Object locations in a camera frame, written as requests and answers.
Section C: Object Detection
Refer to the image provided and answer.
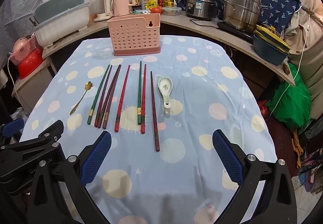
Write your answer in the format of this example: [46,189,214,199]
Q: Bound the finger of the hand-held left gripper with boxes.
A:
[0,120,65,164]
[0,117,25,144]

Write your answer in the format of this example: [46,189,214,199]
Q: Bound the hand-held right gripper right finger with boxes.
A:
[212,129,299,224]

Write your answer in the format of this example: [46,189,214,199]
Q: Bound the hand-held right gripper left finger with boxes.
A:
[24,131,113,224]

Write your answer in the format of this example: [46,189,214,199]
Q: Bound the brown chopstick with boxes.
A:
[97,64,120,129]
[102,64,122,130]

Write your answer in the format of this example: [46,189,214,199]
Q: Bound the dark maroon chopstick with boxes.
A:
[94,65,113,129]
[150,71,160,152]

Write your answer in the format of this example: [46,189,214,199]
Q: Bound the red chopstick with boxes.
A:
[114,64,131,133]
[141,64,147,135]

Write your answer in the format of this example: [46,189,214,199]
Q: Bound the green chopstick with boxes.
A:
[137,61,142,126]
[87,64,111,125]

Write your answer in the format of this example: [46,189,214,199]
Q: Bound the gold flower-shaped spoon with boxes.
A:
[70,82,92,115]

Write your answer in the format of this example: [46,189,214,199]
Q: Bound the white ceramic soup spoon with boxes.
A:
[158,76,173,109]

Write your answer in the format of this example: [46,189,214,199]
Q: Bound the pink perforated utensil holder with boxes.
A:
[107,13,161,57]

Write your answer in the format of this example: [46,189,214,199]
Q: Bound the grey side cabinet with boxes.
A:
[11,58,55,113]

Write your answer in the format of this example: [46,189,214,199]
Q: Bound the red plastic basin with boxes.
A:
[16,49,44,80]

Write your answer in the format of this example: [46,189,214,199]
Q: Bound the pink plastic basket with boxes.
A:
[9,35,38,65]

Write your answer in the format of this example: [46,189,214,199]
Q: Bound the blue dotted tablecloth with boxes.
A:
[19,35,278,224]

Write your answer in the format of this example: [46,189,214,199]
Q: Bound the pink round bowl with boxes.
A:
[13,38,28,54]

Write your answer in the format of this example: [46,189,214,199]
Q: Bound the green plastic bag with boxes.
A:
[266,63,312,131]

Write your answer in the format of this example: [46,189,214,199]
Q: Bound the white dish rack blue lid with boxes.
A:
[30,0,91,47]

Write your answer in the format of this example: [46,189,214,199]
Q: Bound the dark blue basin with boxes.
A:
[252,35,289,66]

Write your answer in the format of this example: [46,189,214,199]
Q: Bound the black induction cooktop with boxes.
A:
[217,20,255,43]

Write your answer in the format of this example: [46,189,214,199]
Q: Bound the white glass kettle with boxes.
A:
[94,0,113,22]

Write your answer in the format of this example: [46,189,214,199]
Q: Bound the beige cloth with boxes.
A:
[281,0,323,103]

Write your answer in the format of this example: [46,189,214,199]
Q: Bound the curved wooden counter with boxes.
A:
[42,11,296,86]

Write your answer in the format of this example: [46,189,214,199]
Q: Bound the pink electric kettle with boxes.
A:
[112,0,137,18]

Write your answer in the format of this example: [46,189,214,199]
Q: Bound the steel steamer pot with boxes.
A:
[220,0,270,31]

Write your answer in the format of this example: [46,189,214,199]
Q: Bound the blue white packet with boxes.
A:
[131,6,150,15]

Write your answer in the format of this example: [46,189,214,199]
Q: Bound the steel rice cooker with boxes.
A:
[186,0,219,20]

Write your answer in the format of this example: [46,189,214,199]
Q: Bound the clear food container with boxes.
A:
[162,6,182,16]

